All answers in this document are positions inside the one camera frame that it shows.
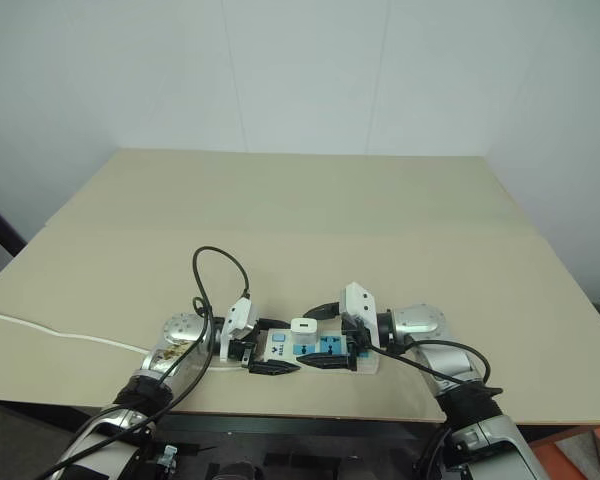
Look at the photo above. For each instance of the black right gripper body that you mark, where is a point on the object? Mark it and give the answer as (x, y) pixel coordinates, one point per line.
(355, 345)

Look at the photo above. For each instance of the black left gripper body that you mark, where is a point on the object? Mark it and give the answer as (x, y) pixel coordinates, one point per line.
(241, 349)

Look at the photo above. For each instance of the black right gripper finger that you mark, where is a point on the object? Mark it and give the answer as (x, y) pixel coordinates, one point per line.
(325, 360)
(324, 311)

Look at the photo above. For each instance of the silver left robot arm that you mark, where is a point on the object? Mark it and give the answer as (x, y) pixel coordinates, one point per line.
(180, 350)

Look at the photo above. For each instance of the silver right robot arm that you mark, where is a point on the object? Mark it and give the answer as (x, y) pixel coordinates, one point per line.
(425, 320)

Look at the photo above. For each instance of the white power strip blue sockets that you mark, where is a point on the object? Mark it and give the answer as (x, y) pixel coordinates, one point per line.
(280, 348)

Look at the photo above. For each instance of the white charger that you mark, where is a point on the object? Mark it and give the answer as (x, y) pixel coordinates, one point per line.
(304, 331)

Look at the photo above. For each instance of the small metal clip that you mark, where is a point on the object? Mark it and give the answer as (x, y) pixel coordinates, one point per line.
(168, 455)

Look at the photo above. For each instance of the grey felt cloth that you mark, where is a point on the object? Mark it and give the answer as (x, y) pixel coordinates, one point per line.
(587, 452)

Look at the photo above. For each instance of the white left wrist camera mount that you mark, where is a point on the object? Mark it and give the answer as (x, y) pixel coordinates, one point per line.
(237, 317)

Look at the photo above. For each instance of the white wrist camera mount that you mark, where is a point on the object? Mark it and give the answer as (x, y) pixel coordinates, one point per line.
(357, 300)
(237, 317)

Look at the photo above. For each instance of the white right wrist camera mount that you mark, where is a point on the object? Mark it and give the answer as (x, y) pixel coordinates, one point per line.
(357, 300)

